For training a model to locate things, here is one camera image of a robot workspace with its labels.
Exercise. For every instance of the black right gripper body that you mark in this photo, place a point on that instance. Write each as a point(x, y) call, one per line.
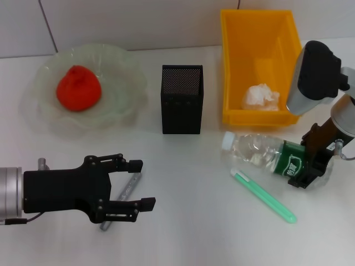
point(319, 138)

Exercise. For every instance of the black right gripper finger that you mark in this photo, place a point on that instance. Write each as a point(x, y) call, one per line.
point(320, 166)
point(301, 181)

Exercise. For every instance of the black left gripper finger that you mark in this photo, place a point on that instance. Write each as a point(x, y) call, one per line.
point(136, 166)
point(147, 203)

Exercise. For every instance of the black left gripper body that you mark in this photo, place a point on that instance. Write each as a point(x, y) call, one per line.
point(66, 191)

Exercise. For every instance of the clear green-label water bottle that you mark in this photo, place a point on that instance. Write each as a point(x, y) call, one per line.
point(258, 152)

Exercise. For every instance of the white paper ball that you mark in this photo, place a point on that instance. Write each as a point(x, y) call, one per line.
point(259, 98)

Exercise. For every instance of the orange fruit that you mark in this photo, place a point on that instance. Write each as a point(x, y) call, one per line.
point(79, 88)

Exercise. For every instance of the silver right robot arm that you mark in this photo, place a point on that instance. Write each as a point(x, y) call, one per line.
point(316, 77)

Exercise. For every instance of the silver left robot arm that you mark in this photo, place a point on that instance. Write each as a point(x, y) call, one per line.
point(11, 192)

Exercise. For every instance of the silver grey pen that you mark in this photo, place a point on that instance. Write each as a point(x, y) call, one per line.
point(129, 188)

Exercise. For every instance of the pale green glass fruit plate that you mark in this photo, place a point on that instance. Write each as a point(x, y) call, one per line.
point(119, 91)

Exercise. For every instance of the black mesh pen holder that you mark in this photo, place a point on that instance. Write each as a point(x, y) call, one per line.
point(181, 99)

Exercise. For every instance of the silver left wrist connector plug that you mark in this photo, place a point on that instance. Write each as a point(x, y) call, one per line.
point(43, 163)

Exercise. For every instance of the green toothbrush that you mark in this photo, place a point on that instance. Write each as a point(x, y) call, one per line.
point(263, 196)

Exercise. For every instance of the yellow plastic bin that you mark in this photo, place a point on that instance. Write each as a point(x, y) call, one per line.
point(260, 55)

